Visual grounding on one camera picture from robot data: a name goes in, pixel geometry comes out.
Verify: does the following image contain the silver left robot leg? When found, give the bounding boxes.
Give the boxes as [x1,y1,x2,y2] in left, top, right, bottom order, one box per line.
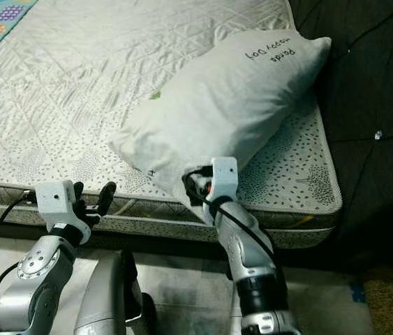
[74,251,155,335]

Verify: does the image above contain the blue floor scrap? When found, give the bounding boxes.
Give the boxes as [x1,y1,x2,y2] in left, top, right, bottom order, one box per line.
[350,283,366,303]

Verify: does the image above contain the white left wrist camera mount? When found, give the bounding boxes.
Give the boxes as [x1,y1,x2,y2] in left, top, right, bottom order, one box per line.
[34,180,78,231]

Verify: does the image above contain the grey quilted mattress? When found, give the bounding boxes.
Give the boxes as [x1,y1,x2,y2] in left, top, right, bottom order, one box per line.
[0,0,343,250]

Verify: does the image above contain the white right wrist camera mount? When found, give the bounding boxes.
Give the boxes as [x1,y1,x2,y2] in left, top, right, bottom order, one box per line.
[210,157,239,203]

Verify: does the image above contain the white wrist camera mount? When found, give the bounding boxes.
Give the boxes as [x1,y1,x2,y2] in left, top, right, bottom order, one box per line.
[34,180,78,231]
[210,157,239,203]

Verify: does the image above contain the dark tufted headboard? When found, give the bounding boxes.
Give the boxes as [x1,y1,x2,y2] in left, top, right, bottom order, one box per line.
[287,0,393,273]

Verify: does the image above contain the white pillow with tree print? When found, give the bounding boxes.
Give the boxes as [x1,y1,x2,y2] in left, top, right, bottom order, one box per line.
[109,29,332,224]

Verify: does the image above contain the dark bed base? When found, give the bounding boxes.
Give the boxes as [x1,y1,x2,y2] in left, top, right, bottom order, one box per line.
[0,220,316,262]

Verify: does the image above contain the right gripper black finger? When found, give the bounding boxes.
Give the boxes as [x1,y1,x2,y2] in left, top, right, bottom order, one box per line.
[182,174,204,208]

